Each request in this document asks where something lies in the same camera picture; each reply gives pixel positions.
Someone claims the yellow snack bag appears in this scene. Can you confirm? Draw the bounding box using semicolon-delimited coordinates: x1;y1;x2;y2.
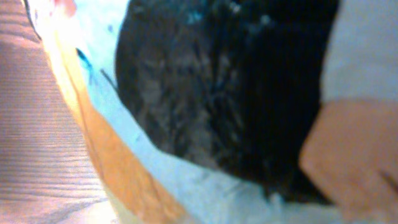
21;0;398;224

